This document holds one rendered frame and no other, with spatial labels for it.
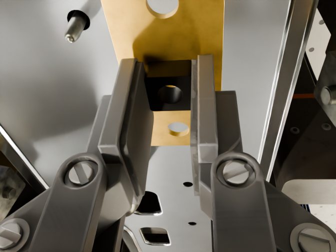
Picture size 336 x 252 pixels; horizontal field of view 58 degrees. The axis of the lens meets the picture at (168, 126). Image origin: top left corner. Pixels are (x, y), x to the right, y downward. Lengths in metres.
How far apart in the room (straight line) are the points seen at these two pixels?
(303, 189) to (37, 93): 0.24
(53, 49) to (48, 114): 0.06
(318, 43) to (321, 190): 0.30
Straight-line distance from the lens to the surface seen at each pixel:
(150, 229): 0.41
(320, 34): 0.56
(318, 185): 0.32
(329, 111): 0.21
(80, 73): 0.19
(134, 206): 0.23
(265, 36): 0.17
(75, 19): 0.17
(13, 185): 0.35
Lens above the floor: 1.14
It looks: 41 degrees down
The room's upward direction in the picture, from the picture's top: 175 degrees counter-clockwise
